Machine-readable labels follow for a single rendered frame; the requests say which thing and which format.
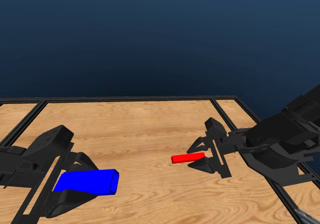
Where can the blue hollow socket block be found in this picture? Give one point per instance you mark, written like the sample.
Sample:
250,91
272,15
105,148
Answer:
87,181

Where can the thin red peg bar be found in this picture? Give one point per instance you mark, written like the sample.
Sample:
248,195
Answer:
187,157

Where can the black table frame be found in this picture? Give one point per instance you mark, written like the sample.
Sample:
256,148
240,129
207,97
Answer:
125,99

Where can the grey metal frame bracket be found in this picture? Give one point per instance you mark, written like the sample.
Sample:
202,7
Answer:
303,216

